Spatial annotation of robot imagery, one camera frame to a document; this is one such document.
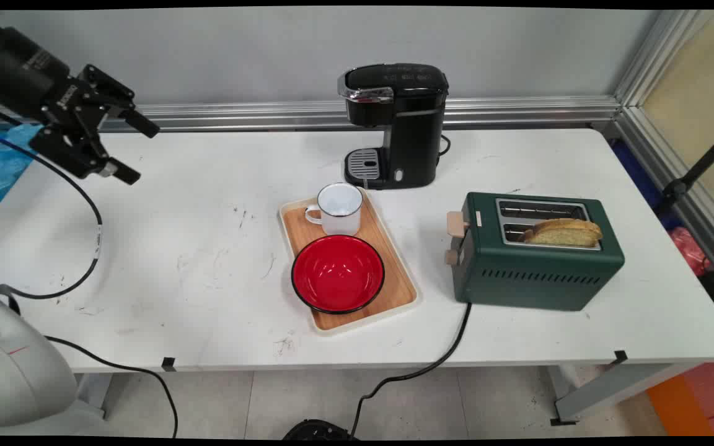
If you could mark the green two-slot toaster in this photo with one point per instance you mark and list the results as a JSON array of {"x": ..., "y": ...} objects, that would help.
[{"x": 530, "y": 266}]

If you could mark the black round floor object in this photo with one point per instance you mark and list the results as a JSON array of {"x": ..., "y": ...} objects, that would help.
[{"x": 318, "y": 430}]

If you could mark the white enamel mug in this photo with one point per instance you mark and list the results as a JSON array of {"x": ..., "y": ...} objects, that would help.
[{"x": 337, "y": 209}]

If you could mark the black tripod pole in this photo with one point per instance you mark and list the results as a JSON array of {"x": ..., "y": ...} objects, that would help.
[{"x": 698, "y": 170}]

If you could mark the aluminium frame rail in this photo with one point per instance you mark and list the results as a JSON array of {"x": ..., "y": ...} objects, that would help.
[{"x": 363, "y": 114}]

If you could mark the pink plastic bag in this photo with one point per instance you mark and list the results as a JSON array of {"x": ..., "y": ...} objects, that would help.
[{"x": 691, "y": 248}]

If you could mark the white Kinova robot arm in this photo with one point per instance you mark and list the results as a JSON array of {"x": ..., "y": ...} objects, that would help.
[{"x": 10, "y": 68}]

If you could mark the black coffee machine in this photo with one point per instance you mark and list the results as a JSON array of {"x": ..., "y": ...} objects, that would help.
[{"x": 398, "y": 121}]

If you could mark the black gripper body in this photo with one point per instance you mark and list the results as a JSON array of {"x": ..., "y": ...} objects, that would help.
[{"x": 59, "y": 102}]

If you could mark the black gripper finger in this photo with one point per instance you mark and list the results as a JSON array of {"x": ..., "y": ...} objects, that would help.
[
  {"x": 123, "y": 169},
  {"x": 144, "y": 122}
]

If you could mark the toasted bread slice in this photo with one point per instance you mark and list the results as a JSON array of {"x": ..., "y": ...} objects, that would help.
[{"x": 563, "y": 233}]

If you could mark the wooden tray white rim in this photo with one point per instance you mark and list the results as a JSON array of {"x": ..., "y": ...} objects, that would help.
[{"x": 394, "y": 279}]

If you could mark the blue plastic bag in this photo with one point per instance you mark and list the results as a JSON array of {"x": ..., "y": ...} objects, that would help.
[{"x": 0, "y": 162}]

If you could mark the red bowl black rim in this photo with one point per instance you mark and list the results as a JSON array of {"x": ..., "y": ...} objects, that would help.
[{"x": 338, "y": 274}]

